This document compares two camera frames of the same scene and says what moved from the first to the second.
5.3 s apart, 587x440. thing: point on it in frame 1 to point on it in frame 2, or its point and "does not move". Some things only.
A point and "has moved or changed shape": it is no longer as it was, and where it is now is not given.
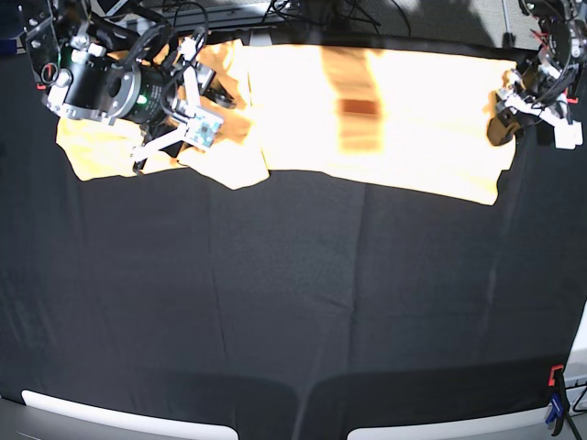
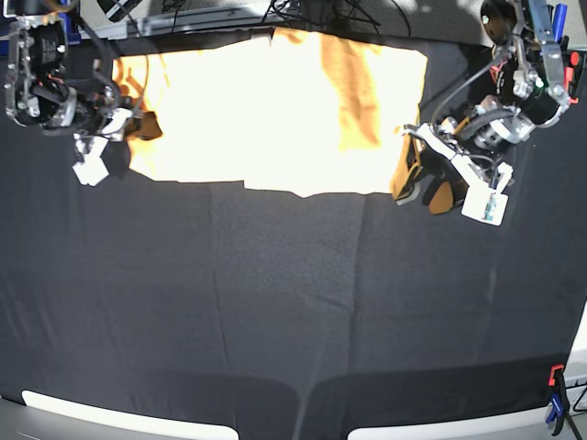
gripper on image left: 170,104 to 93,109
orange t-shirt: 415,120 has moved or changed shape
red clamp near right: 557,414 does not move
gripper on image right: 537,95 to 482,133
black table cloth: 304,309 does not move
